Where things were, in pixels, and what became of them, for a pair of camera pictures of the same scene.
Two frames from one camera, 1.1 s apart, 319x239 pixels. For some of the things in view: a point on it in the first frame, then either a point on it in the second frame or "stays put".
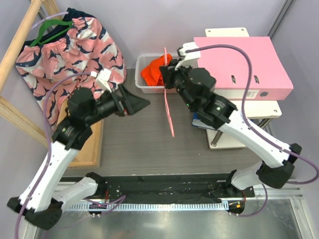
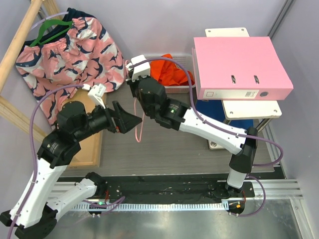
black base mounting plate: x=173 y=187 stays put
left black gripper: x=127 y=103 → x=124 y=120
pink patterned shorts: x=74 y=51 stays put
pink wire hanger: x=169 y=116 → x=142 y=125
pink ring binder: x=229 y=67 stays put
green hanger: x=38 y=41 stays put
